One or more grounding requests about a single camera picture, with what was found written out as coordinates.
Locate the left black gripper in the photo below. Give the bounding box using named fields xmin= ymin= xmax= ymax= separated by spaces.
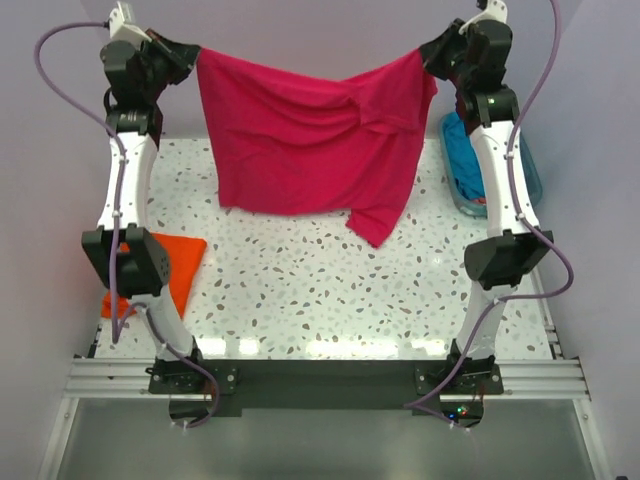
xmin=134 ymin=27 xmax=201 ymax=102

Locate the pink t shirt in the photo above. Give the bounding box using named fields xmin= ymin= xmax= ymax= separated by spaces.
xmin=197 ymin=49 xmax=437 ymax=247

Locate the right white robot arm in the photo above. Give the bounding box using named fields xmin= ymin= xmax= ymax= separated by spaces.
xmin=420 ymin=15 xmax=553 ymax=393

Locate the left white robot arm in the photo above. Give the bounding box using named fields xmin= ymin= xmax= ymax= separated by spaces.
xmin=81 ymin=29 xmax=207 ymax=392

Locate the blue t shirt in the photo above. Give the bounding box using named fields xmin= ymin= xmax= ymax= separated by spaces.
xmin=441 ymin=112 xmax=486 ymax=204

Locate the teal plastic basket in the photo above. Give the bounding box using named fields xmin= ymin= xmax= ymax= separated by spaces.
xmin=437 ymin=110 xmax=544 ymax=219

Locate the folded orange t shirt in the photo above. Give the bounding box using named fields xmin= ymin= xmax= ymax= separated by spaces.
xmin=117 ymin=233 xmax=207 ymax=319

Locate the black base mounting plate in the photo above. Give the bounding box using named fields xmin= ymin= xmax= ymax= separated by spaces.
xmin=146 ymin=358 xmax=505 ymax=425

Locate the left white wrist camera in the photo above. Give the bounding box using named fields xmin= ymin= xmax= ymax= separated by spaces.
xmin=108 ymin=1 xmax=151 ymax=47

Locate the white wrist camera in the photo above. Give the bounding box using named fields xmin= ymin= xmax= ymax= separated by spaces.
xmin=108 ymin=1 xmax=151 ymax=47
xmin=458 ymin=0 xmax=508 ymax=35

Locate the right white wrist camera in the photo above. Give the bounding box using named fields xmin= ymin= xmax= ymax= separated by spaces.
xmin=458 ymin=0 xmax=508 ymax=35

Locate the aluminium frame rail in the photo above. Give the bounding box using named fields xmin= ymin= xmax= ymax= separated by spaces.
xmin=63 ymin=357 xmax=590 ymax=400

